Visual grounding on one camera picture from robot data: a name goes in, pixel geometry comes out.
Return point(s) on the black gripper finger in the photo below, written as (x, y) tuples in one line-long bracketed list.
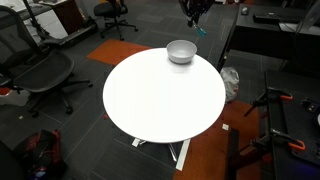
[(200, 10), (190, 13)]

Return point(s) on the small white floor scrap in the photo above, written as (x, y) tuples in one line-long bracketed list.
[(20, 117)]

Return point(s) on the white counter cabinet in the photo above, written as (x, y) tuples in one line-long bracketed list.
[(53, 23)]

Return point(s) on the small red floor scrap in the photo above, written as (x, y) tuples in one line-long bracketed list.
[(105, 116)]

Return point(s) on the white flat floor object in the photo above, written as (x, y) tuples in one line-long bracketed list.
[(15, 98)]

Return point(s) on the teal capped marker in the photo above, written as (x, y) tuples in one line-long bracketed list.
[(201, 30)]

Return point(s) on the dark office desk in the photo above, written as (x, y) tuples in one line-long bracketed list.
[(260, 36)]

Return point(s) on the dark brown cabinet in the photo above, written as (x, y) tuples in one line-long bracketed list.
[(68, 15)]

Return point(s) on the grey round bowl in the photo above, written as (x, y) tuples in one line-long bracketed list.
[(181, 50)]

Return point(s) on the black computer keyboard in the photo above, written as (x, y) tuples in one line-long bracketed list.
[(266, 17)]

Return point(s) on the grey computer monitor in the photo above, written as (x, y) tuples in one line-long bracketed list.
[(308, 16)]

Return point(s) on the black mesh office chair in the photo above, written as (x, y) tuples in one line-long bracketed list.
[(43, 71), (111, 10)]

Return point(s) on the white table base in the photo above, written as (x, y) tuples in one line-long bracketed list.
[(182, 155)]

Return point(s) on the black vertical post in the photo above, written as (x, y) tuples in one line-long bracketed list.
[(233, 150)]

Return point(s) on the red and black bag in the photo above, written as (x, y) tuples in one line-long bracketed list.
[(43, 153)]

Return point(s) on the white paper scrap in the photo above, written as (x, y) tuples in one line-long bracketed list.
[(225, 126)]

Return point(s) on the black robot table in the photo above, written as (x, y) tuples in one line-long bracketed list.
[(293, 133)]

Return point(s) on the black electric scooter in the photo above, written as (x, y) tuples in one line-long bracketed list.
[(71, 35)]

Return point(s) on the grey computer mouse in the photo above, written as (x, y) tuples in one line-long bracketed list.
[(245, 10)]

